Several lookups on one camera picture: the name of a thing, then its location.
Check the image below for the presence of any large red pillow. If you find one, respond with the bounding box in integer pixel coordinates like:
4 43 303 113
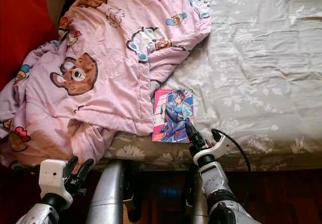
0 0 59 91

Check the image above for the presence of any silver left robot leg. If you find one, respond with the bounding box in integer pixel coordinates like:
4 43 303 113
85 160 144 224

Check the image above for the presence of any pink cartoon blanket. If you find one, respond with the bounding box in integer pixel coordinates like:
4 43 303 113
0 0 212 170

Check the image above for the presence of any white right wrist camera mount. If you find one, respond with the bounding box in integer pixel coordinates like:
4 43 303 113
194 131 237 167

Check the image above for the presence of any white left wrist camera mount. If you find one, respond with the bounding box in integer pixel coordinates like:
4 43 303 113
39 159 73 200

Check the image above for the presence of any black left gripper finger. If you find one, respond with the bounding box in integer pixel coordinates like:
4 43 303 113
63 156 79 178
78 158 96 183

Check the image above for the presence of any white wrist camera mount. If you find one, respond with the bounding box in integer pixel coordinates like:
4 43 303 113
194 131 237 167
39 159 73 200

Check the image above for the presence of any colourful manga book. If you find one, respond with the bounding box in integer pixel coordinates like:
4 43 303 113
152 88 195 143

